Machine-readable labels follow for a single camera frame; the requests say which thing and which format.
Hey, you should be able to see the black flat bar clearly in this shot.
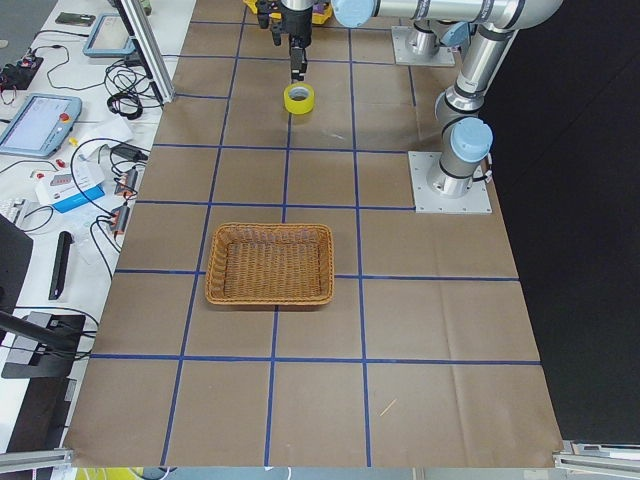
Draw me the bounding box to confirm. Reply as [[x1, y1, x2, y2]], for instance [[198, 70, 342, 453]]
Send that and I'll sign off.
[[48, 231, 73, 300]]

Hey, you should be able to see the blue teach pendant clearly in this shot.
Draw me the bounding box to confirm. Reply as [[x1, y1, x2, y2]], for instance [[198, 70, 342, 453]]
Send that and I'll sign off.
[[1, 93, 82, 159], [83, 13, 135, 58]]

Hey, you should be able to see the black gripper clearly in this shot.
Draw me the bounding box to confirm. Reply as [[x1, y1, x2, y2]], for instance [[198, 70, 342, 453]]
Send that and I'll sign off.
[[256, 0, 282, 46], [280, 0, 314, 82]]

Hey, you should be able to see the near blue teach pendant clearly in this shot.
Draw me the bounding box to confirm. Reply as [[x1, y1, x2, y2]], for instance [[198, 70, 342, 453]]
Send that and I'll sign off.
[[1, 93, 82, 159]]

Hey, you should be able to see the white paper sheet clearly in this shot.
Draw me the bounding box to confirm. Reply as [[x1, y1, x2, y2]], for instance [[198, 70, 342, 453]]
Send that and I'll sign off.
[[78, 116, 134, 160]]

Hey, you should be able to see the blue white cardboard box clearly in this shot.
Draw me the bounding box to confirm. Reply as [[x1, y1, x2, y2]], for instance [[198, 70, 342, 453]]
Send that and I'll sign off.
[[35, 173, 105, 213]]

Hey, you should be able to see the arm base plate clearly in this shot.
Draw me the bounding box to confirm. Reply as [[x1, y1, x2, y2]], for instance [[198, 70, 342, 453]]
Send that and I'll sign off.
[[408, 151, 492, 215], [391, 26, 455, 68]]

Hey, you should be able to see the far blue teach pendant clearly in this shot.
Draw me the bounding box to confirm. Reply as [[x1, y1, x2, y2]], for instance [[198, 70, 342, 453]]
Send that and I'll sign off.
[[83, 13, 135, 58]]

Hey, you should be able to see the brown wicker basket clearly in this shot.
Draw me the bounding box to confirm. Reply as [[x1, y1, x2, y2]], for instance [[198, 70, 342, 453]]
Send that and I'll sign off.
[[204, 223, 335, 306]]

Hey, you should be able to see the yellow plastic woven basket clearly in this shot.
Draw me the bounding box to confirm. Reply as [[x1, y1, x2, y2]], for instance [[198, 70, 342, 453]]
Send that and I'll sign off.
[[243, 0, 333, 25]]

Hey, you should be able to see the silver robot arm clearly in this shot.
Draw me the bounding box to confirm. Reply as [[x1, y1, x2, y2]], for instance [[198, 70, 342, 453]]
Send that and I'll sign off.
[[331, 0, 562, 198], [254, 1, 469, 57]]

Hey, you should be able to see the aluminium frame post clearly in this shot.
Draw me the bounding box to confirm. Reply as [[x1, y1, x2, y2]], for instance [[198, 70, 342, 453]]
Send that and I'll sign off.
[[113, 0, 175, 106]]

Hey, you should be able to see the yellow tape roll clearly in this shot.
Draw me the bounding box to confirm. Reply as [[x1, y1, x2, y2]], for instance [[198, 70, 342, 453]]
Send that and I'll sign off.
[[283, 82, 315, 115]]

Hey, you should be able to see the coiled black cable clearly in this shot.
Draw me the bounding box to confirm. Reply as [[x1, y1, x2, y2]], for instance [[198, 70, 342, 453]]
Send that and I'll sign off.
[[106, 91, 144, 120]]

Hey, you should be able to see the black smartphone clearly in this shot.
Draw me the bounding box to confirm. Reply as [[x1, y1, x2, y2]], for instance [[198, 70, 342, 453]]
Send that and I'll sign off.
[[55, 12, 96, 27]]

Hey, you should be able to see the black power adapter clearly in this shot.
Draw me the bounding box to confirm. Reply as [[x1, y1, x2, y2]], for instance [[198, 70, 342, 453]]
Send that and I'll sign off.
[[111, 143, 148, 162]]

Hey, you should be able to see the black monitor stand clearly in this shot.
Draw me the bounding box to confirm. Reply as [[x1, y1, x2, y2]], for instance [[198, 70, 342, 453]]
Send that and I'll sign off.
[[1, 218, 86, 379]]

